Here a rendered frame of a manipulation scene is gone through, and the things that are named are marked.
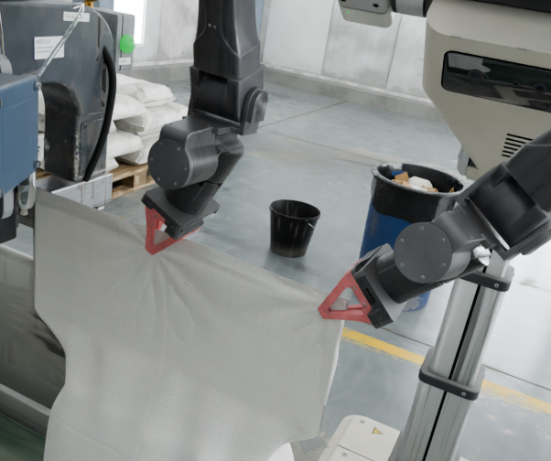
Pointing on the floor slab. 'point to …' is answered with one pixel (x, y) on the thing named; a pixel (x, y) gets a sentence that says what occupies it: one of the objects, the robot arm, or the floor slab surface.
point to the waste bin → (405, 207)
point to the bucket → (292, 227)
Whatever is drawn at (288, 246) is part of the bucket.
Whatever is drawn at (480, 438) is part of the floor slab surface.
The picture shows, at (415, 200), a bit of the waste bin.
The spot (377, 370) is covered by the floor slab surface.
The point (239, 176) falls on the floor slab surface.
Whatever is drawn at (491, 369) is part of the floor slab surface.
